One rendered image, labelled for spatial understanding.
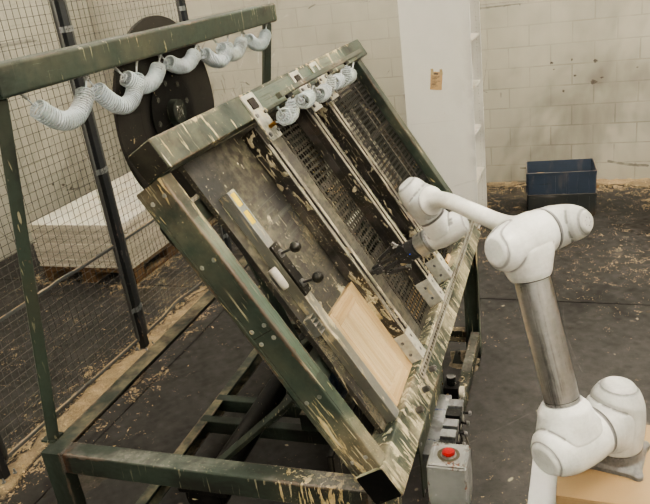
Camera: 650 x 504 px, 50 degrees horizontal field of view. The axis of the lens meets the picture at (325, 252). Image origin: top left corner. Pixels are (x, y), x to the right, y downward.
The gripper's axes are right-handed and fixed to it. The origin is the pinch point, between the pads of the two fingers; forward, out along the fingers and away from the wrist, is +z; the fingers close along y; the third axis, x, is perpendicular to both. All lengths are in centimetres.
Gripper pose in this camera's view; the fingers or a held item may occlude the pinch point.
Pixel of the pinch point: (374, 271)
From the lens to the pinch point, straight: 266.9
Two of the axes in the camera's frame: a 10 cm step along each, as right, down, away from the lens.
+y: -5.8, -8.0, -1.6
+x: -3.1, 4.0, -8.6
